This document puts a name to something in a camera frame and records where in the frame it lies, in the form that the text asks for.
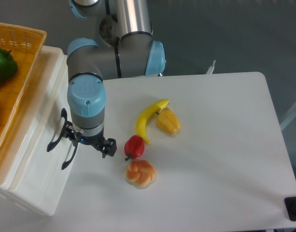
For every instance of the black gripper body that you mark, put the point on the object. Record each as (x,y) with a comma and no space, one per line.
(95,141)

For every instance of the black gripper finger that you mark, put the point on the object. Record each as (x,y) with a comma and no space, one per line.
(107,147)
(69,132)

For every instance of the white top drawer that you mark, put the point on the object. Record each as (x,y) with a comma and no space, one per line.
(50,121)

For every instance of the white drawer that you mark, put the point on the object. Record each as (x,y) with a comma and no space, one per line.
(43,180)
(50,121)

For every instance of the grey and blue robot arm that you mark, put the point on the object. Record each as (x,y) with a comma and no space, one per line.
(134,53)

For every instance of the white lower drawer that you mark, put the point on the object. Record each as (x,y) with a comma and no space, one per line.
(43,180)

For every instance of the white drawer cabinet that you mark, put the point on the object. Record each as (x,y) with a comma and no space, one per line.
(25,122)

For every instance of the red toy bell pepper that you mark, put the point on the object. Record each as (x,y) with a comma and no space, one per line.
(134,147)

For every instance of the yellow toy banana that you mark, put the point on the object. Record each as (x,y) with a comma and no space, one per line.
(146,115)

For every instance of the braided toy bread roll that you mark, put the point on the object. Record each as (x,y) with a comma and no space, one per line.
(140,173)

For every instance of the yellow toy corn cob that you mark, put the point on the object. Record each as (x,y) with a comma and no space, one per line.
(168,121)

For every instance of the green toy bell pepper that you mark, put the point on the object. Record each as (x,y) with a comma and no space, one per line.
(8,66)

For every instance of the orange wicker basket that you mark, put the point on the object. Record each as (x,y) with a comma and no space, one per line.
(25,44)

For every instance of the black device at table edge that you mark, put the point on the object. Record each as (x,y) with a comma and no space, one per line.
(290,203)

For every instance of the white chair frame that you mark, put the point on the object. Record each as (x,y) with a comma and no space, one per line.
(289,116)

